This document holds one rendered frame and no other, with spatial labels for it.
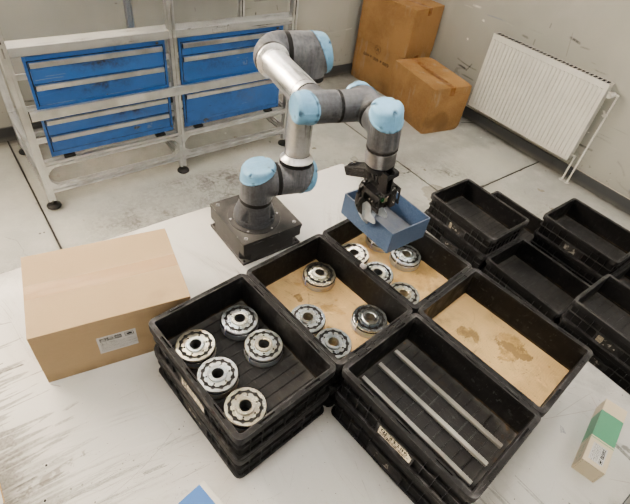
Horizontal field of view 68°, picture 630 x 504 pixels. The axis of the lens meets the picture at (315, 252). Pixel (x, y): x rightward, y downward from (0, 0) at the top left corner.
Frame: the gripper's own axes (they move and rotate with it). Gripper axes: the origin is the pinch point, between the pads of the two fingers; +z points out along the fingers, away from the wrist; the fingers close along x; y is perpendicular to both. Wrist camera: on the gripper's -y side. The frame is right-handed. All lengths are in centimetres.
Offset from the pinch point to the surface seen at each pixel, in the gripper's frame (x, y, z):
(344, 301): -8.8, 4.1, 27.9
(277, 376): -39.7, 15.9, 23.6
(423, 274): 21.7, 7.7, 32.0
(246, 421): -53, 24, 19
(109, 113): -28, -192, 57
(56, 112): -53, -188, 46
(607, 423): 34, 72, 41
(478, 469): -12, 61, 27
